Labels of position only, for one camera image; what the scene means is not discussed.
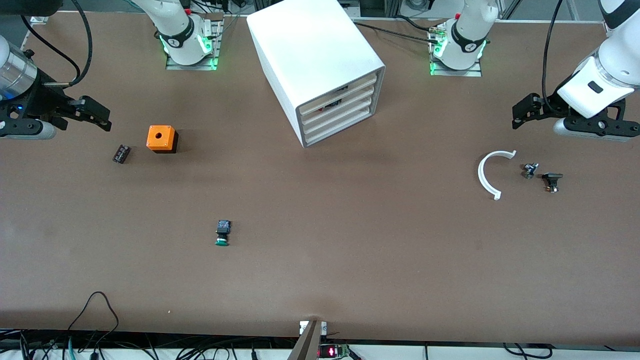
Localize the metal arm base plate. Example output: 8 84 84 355
165 20 223 71
429 25 483 77

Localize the white bin with orange button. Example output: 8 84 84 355
301 73 378 119

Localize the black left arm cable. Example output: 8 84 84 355
542 0 566 115

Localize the small black part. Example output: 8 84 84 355
542 172 564 194

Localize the green push button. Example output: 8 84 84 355
214 219 232 247

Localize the grey metal post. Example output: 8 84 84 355
287 320 328 360

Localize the white curved plastic arc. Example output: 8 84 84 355
477 149 518 201

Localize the orange box with hole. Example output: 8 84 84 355
146 125 179 154

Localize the device with red display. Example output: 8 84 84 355
318 344 351 360

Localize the black looped cable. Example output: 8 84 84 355
67 291 120 346
502 342 553 360

